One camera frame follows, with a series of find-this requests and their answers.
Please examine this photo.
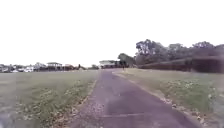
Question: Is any white building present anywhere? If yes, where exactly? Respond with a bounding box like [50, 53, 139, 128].
[98, 59, 120, 70]

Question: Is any grey asphalt path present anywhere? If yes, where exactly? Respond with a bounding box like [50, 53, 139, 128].
[68, 68, 203, 128]

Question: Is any row of trees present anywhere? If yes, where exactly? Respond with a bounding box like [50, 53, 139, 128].
[117, 38, 224, 68]

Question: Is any row of buildings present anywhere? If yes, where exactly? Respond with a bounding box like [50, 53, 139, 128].
[32, 61, 88, 72]

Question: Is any grass verge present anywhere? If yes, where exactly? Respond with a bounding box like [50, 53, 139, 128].
[112, 67, 224, 128]

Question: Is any grass field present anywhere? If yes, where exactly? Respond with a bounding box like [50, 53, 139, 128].
[0, 69, 100, 128]

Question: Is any dark fence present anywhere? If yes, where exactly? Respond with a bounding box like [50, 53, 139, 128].
[137, 56, 224, 74]

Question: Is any row of parked cars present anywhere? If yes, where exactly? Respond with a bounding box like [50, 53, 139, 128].
[0, 65, 35, 74]

